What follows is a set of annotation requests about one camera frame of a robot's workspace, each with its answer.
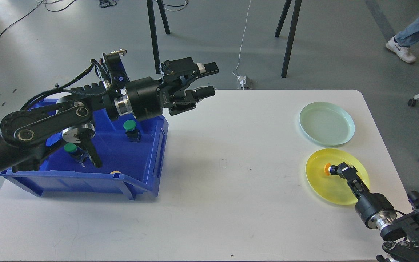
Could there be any black stand leg right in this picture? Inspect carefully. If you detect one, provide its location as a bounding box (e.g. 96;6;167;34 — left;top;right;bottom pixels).
275;0;302;78

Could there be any blue plastic bin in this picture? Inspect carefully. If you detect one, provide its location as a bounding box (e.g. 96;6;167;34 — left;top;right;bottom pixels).
0;109;168;200

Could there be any person leg with sneaker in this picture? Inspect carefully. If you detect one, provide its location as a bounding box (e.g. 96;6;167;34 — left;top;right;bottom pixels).
386;17;419;64

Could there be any yellow push button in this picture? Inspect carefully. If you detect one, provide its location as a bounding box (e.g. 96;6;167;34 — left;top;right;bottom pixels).
324;163;341;176

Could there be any green push button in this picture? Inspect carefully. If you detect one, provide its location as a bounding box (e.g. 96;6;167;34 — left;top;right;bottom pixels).
123;120;141;142
63;143;88;166

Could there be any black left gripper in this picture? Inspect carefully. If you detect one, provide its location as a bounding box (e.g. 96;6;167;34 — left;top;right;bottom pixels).
125;57;219;121

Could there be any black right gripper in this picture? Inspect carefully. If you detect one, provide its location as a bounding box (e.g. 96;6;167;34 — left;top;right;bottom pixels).
339;163;397;229

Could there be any black stand leg left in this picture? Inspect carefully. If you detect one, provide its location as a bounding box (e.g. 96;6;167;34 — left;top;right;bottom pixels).
146;0;170;74

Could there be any black stand leg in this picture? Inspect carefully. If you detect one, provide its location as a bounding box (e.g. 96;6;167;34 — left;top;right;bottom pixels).
275;0;302;78
146;0;170;74

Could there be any white cable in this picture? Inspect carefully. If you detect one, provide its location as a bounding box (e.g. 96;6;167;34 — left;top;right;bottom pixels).
232;0;252;78

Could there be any black floor cable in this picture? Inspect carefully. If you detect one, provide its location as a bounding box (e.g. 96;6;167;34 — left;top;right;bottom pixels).
0;0;75;60

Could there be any light green plate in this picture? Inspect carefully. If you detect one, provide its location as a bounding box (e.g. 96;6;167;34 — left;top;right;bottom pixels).
298;102;355;147

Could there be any yellow plate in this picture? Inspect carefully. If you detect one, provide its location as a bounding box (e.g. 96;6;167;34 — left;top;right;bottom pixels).
305;148;370;205

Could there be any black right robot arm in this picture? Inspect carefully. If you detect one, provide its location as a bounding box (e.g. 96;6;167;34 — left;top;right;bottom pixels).
324;163;419;262

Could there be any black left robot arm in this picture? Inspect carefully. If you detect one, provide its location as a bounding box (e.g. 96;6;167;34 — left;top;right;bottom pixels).
0;49;219;172

